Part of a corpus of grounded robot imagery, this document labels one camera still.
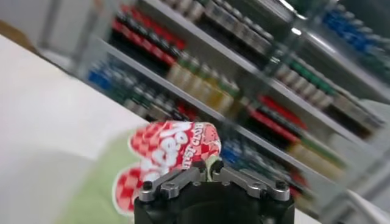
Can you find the glass door drinks cabinet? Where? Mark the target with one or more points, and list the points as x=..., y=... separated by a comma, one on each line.
x=323, y=45
x=85, y=39

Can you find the white cabinet shelf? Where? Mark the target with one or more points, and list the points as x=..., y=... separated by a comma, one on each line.
x=167, y=82
x=274, y=149
x=320, y=112
x=198, y=33

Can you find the brown cardboard box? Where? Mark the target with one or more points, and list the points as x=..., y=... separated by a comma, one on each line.
x=15, y=35

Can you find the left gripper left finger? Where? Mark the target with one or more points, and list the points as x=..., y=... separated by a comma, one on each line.
x=173, y=184

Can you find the light green printed t-shirt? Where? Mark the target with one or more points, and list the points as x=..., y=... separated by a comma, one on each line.
x=170, y=146

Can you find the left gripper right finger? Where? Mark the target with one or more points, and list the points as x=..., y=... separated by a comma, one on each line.
x=250, y=184

